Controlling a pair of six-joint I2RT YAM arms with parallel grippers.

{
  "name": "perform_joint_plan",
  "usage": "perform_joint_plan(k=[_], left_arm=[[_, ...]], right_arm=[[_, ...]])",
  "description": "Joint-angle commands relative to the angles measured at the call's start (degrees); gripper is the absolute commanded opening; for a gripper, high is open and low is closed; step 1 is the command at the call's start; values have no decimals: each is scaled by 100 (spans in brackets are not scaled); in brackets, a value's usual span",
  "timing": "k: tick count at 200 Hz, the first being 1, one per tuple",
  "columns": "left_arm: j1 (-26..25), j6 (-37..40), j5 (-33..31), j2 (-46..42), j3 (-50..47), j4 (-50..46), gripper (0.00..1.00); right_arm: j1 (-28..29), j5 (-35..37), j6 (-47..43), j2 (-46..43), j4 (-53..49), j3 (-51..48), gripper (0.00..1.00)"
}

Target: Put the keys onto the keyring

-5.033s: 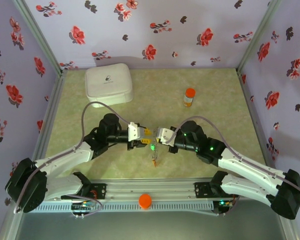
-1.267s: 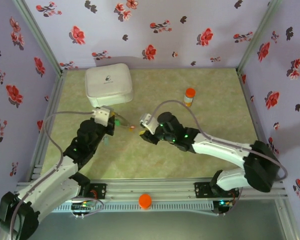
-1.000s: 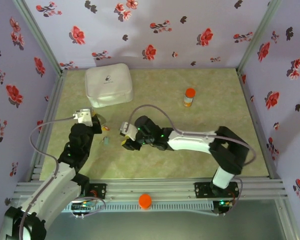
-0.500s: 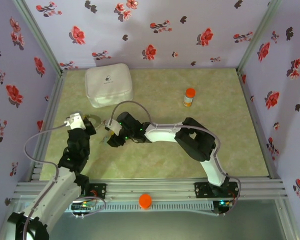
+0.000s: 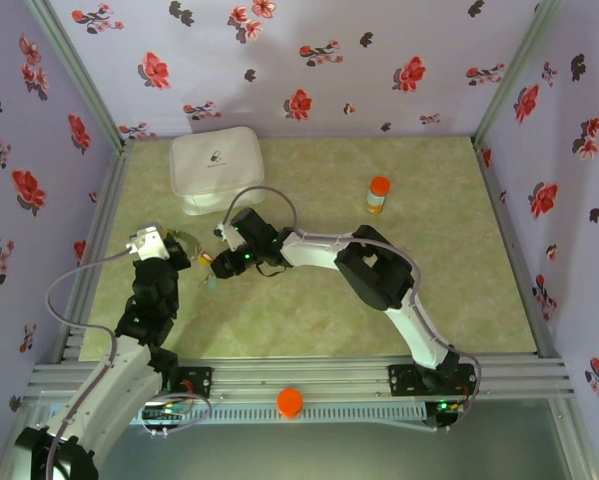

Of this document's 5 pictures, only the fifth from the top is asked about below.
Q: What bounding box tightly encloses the white zip storage case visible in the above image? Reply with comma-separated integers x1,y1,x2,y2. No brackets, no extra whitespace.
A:
168,125,268,217

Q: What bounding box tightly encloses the orange-capped pill bottle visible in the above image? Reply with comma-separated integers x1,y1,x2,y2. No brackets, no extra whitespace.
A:
366,175,391,215

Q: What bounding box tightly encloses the orange emergency stop button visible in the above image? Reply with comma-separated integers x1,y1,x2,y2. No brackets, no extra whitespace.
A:
276,387,305,420

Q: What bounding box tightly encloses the grey metal panel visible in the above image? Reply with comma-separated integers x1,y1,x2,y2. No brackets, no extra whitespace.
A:
0,397,599,480

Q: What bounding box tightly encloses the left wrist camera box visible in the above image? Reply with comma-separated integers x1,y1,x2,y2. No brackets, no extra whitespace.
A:
124,222,169,262

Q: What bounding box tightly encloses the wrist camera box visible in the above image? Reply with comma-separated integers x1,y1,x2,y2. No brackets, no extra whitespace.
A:
212,221,240,252
124,222,169,262

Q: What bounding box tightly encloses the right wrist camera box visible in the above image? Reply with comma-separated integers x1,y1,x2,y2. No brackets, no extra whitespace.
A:
212,221,240,252

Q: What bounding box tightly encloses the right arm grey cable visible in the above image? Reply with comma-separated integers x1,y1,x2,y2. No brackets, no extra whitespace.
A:
225,185,483,419

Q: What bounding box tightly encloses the aluminium side rail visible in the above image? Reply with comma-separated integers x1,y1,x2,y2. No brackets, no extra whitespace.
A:
471,137,555,359
53,139,135,364

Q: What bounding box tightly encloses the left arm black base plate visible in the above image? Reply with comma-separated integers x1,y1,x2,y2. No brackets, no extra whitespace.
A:
158,366,214,401

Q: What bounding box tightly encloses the long aluminium mounting rail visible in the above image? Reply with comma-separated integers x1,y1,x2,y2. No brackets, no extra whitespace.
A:
28,355,575,399

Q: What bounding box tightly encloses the white slotted cable duct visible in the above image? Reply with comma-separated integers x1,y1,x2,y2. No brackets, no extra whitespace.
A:
46,403,428,426

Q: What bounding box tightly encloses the aluminium corner post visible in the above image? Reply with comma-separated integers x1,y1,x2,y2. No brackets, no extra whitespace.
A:
23,0,130,151
473,0,565,146

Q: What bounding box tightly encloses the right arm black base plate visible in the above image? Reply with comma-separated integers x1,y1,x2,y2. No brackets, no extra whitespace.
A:
387,363,480,399

